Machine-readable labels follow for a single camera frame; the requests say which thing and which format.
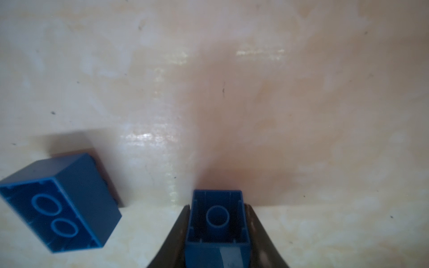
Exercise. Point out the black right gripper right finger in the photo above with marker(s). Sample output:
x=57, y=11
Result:
x=263, y=253

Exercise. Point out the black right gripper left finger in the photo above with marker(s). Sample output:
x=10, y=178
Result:
x=171, y=253

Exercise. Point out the blue lego brick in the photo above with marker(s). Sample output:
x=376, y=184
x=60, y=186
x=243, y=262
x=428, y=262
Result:
x=217, y=233
x=64, y=201

